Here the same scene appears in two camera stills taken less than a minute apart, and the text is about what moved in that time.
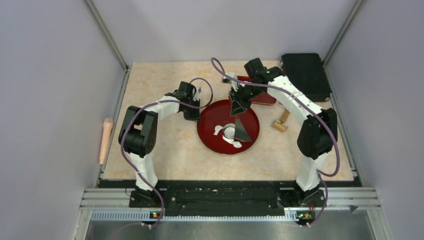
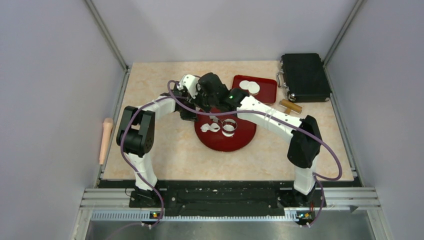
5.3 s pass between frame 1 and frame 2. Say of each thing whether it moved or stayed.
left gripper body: stayed
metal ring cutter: moved
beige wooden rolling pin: stayed
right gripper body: moved
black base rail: stayed
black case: stayed
